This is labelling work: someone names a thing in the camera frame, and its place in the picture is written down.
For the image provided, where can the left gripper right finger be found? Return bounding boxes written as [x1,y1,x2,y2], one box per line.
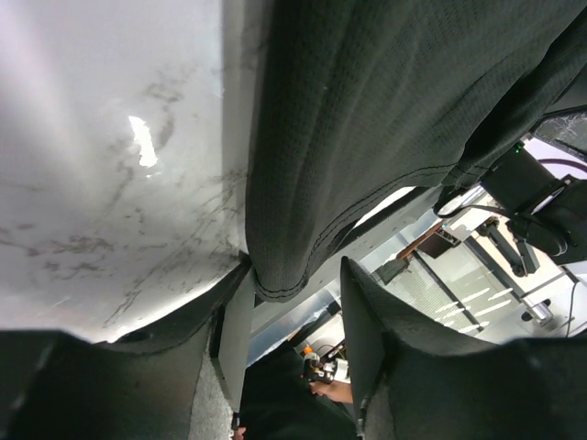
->
[340,258,586,439]

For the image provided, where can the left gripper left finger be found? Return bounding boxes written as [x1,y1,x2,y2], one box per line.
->
[1,257,254,439]

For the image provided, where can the black t shirt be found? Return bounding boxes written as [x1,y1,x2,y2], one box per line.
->
[246,1,586,302]

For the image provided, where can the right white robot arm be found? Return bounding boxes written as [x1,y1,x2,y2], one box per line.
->
[471,104,586,266]

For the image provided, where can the person in background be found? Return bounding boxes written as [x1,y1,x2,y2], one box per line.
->
[233,342,358,439]

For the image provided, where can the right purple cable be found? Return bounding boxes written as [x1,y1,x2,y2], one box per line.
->
[540,156,587,173]

